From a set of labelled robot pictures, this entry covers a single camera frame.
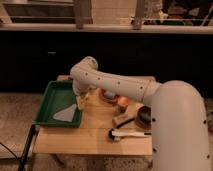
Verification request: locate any grey towel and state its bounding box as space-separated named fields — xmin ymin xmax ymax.
xmin=53 ymin=104 xmax=77 ymax=122

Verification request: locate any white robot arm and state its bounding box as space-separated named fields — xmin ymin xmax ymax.
xmin=70 ymin=56 xmax=212 ymax=171

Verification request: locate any green plastic tray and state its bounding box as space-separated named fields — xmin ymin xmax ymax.
xmin=34 ymin=81 xmax=82 ymax=128

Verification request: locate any blue sponge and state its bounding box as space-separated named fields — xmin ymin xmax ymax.
xmin=104 ymin=91 xmax=116 ymax=100

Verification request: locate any brown bowl with blue sponge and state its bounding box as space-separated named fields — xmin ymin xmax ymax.
xmin=99 ymin=89 xmax=118 ymax=103

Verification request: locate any wooden folding table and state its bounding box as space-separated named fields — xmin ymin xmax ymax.
xmin=32 ymin=75 xmax=158 ymax=169

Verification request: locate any orange round fruit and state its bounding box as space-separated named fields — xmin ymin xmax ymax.
xmin=118 ymin=96 xmax=129 ymax=106

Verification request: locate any small dark jar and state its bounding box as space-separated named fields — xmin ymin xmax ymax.
xmin=119 ymin=106 xmax=127 ymax=113

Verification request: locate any dark brown bowl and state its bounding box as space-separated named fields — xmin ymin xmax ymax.
xmin=136 ymin=106 xmax=151 ymax=129

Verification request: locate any black stand pole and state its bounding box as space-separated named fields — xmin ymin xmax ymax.
xmin=18 ymin=124 xmax=36 ymax=171

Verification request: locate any wooden block with black handle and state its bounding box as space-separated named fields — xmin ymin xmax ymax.
xmin=112 ymin=114 xmax=135 ymax=128

